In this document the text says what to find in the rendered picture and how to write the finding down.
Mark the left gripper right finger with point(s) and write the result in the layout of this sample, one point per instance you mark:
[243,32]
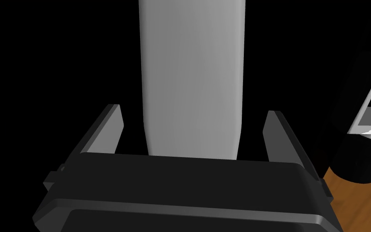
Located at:
[279,145]

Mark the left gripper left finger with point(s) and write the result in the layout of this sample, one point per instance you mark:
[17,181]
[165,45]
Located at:
[103,137]

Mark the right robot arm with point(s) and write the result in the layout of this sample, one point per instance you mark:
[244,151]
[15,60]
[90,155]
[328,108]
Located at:
[361,159]

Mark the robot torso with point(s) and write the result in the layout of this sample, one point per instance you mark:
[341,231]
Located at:
[192,80]

